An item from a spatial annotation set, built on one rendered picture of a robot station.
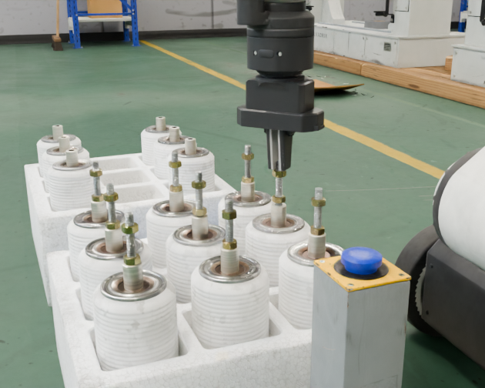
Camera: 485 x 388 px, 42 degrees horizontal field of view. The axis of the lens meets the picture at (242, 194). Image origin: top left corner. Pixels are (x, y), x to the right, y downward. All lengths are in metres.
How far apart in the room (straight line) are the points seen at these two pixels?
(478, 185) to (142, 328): 0.41
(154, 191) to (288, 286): 0.61
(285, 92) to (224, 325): 0.31
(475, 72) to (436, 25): 0.79
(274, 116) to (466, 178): 0.25
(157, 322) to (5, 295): 0.67
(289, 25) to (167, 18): 6.36
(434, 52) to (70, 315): 3.54
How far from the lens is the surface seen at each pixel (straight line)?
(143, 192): 1.36
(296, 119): 0.84
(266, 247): 0.89
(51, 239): 1.23
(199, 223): 0.87
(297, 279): 0.79
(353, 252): 0.64
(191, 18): 7.23
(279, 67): 0.82
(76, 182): 1.23
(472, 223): 0.76
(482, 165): 0.79
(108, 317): 0.73
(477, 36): 3.55
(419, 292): 1.10
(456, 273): 1.00
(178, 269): 0.86
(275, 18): 0.82
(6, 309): 1.30
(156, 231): 0.96
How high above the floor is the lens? 0.58
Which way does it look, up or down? 18 degrees down
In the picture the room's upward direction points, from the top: straight up
